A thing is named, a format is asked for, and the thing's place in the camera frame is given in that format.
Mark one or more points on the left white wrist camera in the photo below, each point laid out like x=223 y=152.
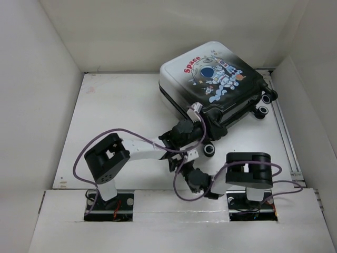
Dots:
x=193 y=112

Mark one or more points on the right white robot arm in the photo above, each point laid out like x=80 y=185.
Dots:
x=245 y=169

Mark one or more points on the black kids space suitcase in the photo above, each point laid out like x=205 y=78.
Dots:
x=226 y=86

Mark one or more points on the aluminium side rail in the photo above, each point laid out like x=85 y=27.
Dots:
x=294 y=167

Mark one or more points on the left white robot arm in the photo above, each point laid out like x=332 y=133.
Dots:
x=106 y=159

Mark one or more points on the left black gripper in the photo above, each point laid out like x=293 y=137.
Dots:
x=214 y=132

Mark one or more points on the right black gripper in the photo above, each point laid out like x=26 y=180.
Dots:
x=173 y=163

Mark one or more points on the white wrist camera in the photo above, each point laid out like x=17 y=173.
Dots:
x=193 y=112
x=191 y=155

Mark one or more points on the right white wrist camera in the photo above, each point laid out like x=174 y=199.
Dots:
x=191 y=155

